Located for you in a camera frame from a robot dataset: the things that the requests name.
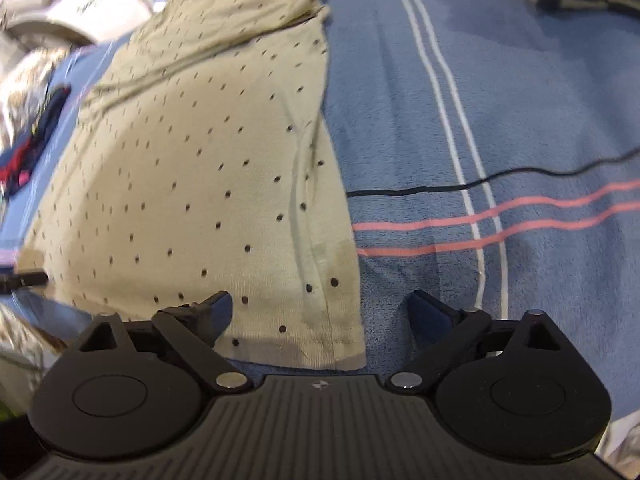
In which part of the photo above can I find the blue plaid bed sheet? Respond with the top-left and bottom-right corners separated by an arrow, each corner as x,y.
0,0 -> 640,421

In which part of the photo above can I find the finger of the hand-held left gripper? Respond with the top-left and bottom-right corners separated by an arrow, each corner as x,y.
0,270 -> 49,295

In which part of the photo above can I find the cream polka dot shirt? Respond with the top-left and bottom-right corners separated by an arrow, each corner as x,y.
17,0 -> 368,371

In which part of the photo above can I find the thin black cable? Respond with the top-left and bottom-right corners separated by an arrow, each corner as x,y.
346,147 -> 640,198

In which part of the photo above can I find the white medical machine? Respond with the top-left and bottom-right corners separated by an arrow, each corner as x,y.
0,0 -> 153,53

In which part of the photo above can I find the stack of folded dark clothes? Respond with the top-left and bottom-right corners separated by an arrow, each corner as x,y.
0,85 -> 72,197

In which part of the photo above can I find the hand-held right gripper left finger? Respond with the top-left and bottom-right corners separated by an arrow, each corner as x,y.
75,290 -> 253,392

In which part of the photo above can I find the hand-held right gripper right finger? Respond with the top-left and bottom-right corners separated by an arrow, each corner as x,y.
387,290 -> 571,391

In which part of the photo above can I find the floral beige quilt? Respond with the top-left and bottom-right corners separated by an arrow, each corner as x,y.
0,45 -> 76,411

